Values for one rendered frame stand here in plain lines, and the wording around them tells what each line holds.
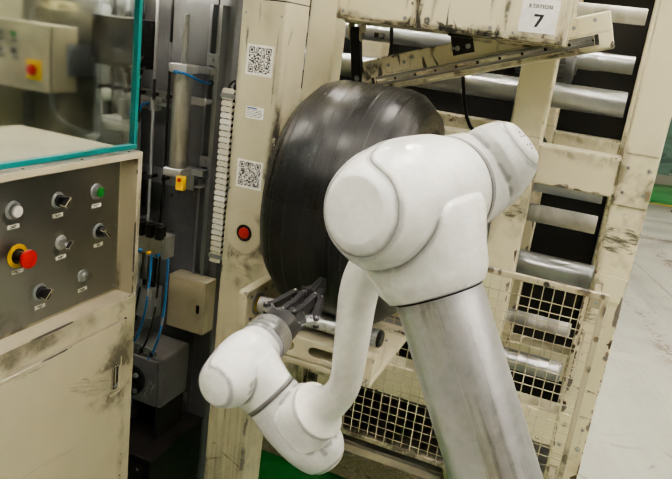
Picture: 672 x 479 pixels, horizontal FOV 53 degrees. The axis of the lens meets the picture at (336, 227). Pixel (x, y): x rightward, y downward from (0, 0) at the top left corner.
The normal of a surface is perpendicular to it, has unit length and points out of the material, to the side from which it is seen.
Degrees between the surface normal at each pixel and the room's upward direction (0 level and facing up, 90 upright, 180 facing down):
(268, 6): 90
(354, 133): 47
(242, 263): 90
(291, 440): 95
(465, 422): 83
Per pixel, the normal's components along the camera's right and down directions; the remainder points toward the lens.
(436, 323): -0.31, 0.06
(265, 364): 0.69, -0.46
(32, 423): 0.92, 0.22
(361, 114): -0.13, -0.63
